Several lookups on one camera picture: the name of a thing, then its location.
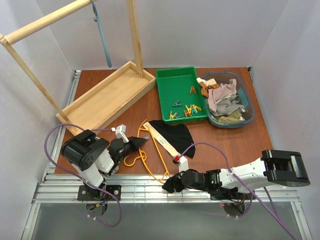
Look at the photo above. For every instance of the yellow clothespin front left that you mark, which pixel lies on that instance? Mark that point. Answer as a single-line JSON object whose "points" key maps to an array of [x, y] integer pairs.
{"points": [[172, 115]]}

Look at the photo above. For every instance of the orange clothespin front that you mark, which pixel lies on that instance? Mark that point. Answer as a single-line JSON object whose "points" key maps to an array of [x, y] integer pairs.
{"points": [[188, 111]]}

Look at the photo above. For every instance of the yellow clothespin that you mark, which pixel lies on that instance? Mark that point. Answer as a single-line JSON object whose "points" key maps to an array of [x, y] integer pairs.
{"points": [[196, 108], [172, 115]]}

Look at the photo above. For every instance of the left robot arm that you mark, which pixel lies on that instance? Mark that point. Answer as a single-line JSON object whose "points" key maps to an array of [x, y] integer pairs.
{"points": [[75, 148]]}

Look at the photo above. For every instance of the pile of clothes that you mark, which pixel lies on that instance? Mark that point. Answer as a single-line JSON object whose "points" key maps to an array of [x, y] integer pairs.
{"points": [[222, 100]]}

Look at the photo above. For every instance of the black underwear beige waistband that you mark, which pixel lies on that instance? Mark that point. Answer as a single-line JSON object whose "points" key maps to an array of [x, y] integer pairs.
{"points": [[178, 136]]}

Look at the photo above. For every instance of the wooden clothes rack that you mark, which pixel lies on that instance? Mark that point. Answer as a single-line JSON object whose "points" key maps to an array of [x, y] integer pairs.
{"points": [[106, 101]]}

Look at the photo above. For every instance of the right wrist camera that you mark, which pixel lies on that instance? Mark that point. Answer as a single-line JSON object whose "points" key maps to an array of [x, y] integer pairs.
{"points": [[181, 162]]}

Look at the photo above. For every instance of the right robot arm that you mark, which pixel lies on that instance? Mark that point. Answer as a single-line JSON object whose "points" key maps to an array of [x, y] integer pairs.
{"points": [[275, 167]]}

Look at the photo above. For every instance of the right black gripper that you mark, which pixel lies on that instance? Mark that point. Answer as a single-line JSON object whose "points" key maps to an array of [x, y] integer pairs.
{"points": [[177, 181]]}

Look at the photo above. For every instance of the clear plastic laundry bin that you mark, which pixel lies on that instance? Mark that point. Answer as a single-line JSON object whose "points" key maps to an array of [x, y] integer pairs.
{"points": [[224, 77]]}

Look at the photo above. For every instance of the blue plastic hanger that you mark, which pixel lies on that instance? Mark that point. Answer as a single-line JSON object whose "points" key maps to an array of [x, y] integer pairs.
{"points": [[101, 32]]}

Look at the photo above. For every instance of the dark grey clothespin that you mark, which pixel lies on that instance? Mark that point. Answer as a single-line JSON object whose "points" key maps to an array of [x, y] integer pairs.
{"points": [[177, 104]]}

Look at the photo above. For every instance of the green plastic tray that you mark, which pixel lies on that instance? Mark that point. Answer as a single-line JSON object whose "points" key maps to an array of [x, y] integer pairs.
{"points": [[174, 85]]}

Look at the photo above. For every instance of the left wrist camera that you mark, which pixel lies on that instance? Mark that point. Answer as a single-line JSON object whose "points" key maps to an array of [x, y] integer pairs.
{"points": [[120, 132]]}

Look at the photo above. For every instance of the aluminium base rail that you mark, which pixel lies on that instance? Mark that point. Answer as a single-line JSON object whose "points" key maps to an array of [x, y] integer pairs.
{"points": [[135, 189]]}

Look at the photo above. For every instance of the yellow clothespin right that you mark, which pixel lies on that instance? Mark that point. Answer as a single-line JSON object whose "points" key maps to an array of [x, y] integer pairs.
{"points": [[196, 108]]}

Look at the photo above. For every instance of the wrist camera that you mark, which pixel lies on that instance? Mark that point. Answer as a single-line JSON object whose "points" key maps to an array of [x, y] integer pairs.
{"points": [[120, 132], [181, 162]]}

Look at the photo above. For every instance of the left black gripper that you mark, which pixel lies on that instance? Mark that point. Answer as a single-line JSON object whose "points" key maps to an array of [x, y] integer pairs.
{"points": [[128, 145]]}

